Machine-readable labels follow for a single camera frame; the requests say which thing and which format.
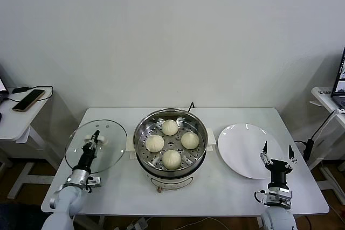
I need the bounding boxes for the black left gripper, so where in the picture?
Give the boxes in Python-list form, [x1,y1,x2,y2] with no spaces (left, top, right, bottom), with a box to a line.
[74,129,101,173]

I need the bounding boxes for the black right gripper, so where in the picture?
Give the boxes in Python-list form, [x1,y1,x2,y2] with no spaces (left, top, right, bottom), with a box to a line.
[259,140,298,187]

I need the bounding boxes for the glass lid with white handle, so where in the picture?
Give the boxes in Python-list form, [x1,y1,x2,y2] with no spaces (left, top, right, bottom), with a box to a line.
[64,119,128,174]

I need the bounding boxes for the white steamed baozi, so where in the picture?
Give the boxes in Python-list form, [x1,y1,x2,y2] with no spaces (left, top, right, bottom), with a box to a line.
[161,119,178,136]
[180,132,200,150]
[161,149,182,170]
[145,135,165,153]

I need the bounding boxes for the perforated steel steamer basket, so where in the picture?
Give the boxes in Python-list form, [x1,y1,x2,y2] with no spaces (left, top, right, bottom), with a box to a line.
[133,108,209,171]

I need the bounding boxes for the white round plate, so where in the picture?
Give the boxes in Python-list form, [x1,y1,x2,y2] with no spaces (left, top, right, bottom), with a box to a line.
[217,123,284,180]

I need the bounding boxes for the white side table with laptop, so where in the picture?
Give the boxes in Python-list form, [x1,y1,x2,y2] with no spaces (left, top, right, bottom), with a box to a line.
[309,87,345,196]

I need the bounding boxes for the black smartphone with gold edge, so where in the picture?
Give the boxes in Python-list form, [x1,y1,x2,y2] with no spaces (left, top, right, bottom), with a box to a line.
[12,89,46,112]

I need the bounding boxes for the white side table with phone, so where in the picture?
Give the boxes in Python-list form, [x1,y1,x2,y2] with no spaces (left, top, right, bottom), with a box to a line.
[0,85,56,200]

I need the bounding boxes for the white electric cooker base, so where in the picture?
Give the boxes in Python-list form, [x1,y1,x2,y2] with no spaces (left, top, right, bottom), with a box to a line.
[125,129,216,193]

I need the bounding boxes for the white power strip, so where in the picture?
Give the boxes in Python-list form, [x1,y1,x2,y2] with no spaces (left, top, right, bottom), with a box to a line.
[129,218,149,230]

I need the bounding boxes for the dark open laptop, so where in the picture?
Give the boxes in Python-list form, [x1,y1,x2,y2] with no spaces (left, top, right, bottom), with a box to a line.
[330,46,345,111]

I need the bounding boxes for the silver open laptop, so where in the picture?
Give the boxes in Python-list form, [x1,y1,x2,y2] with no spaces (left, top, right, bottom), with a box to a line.
[0,62,9,103]

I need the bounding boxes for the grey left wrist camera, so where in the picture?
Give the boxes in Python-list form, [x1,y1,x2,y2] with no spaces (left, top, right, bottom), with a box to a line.
[85,176,102,188]

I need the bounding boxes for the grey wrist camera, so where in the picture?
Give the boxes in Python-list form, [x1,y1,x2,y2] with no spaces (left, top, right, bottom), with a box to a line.
[85,176,102,188]
[263,189,293,211]

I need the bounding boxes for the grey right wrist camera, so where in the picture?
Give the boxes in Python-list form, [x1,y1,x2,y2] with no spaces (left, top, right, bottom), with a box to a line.
[263,189,293,211]

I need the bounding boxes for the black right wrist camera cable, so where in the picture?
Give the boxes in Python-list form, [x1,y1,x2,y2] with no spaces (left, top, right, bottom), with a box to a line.
[254,190,267,204]

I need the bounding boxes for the black charger with cable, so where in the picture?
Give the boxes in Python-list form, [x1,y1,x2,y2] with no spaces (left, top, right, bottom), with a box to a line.
[0,86,54,107]

